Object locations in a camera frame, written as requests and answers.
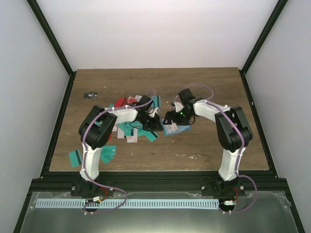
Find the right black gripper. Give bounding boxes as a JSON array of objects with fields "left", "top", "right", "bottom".
[{"left": 165, "top": 109, "right": 193, "bottom": 126}]

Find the blue leather card holder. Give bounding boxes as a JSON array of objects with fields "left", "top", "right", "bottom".
[{"left": 161, "top": 119, "right": 191, "bottom": 136}]

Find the teal striped card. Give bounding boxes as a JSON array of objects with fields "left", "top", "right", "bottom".
[{"left": 144, "top": 131, "right": 158, "bottom": 142}]

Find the white card red pattern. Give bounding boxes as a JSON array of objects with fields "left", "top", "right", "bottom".
[{"left": 165, "top": 122, "right": 178, "bottom": 133}]

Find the teal VIP card front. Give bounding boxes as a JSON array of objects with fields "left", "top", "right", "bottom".
[{"left": 100, "top": 145, "right": 116, "bottom": 164}]

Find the teal vip card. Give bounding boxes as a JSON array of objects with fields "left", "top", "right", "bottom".
[
  {"left": 100, "top": 145, "right": 116, "bottom": 164},
  {"left": 117, "top": 121, "right": 142, "bottom": 132}
]

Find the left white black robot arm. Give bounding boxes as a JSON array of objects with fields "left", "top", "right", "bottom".
[{"left": 78, "top": 95, "right": 163, "bottom": 196}]

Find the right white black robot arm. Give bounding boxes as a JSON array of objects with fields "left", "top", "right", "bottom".
[{"left": 162, "top": 88, "right": 253, "bottom": 196}]

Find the teal VIP card centre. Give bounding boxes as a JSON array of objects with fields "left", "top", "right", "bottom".
[{"left": 117, "top": 121, "right": 142, "bottom": 132}]

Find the teal card with stripe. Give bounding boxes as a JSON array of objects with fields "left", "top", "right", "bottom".
[{"left": 153, "top": 96, "right": 161, "bottom": 107}]

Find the white blossom card under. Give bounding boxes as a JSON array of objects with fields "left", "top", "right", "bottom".
[{"left": 127, "top": 135, "right": 138, "bottom": 143}]

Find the red card black stripe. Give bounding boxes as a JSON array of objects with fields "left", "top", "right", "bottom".
[{"left": 114, "top": 98, "right": 127, "bottom": 108}]

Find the small black card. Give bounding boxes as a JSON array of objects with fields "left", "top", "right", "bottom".
[{"left": 84, "top": 92, "right": 98, "bottom": 99}]

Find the teal striped card left edge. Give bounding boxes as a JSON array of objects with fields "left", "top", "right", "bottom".
[{"left": 69, "top": 150, "right": 82, "bottom": 167}]

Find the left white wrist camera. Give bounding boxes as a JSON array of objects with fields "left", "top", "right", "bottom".
[{"left": 149, "top": 107, "right": 160, "bottom": 117}]

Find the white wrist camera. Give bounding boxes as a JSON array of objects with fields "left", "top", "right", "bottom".
[
  {"left": 149, "top": 107, "right": 160, "bottom": 117},
  {"left": 171, "top": 101, "right": 184, "bottom": 113}
]

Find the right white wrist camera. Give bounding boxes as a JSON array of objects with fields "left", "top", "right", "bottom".
[{"left": 171, "top": 101, "right": 184, "bottom": 113}]

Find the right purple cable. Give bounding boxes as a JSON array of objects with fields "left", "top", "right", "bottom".
[{"left": 173, "top": 83, "right": 258, "bottom": 215}]

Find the purple cable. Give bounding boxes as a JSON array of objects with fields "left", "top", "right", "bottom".
[
  {"left": 81, "top": 89, "right": 156, "bottom": 216},
  {"left": 173, "top": 83, "right": 258, "bottom": 215}
]

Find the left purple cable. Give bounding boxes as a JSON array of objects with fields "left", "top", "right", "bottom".
[{"left": 81, "top": 89, "right": 156, "bottom": 216}]

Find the black aluminium frame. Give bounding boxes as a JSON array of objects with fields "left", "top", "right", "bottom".
[{"left": 14, "top": 0, "right": 305, "bottom": 233}]

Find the light blue slotted rail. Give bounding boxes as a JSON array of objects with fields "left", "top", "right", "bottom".
[{"left": 35, "top": 199, "right": 219, "bottom": 210}]

